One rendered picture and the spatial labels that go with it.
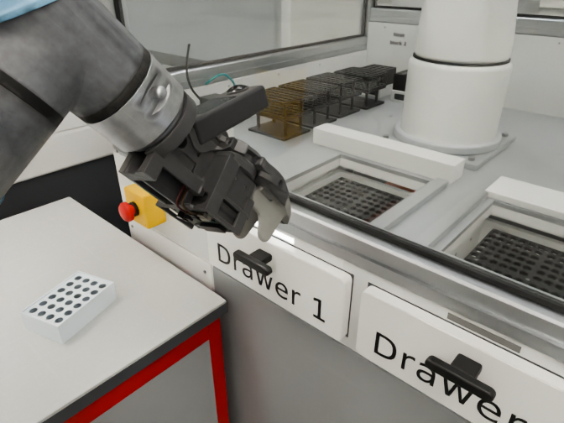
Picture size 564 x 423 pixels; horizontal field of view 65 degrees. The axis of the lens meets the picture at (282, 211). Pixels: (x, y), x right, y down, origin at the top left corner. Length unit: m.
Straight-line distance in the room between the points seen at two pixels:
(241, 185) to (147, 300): 0.47
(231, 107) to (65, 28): 0.17
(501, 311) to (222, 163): 0.32
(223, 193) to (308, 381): 0.48
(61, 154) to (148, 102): 1.00
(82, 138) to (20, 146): 1.03
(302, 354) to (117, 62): 0.57
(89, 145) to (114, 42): 1.04
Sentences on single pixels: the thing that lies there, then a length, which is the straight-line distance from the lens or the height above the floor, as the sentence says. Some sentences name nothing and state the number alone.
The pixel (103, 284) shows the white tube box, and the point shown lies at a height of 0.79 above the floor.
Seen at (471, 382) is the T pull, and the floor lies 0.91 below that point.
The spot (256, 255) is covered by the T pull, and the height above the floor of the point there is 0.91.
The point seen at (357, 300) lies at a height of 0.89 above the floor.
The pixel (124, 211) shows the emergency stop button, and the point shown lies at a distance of 0.90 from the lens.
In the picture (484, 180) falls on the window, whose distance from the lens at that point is 0.49.
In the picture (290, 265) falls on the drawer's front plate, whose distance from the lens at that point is 0.66.
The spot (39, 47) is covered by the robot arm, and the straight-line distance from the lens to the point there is 0.33.
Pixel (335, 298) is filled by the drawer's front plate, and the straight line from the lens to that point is 0.63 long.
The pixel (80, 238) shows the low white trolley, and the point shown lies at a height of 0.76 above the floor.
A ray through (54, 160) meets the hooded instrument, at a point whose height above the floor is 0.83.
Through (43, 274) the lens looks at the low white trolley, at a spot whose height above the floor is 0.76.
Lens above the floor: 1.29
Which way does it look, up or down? 29 degrees down
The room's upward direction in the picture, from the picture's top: straight up
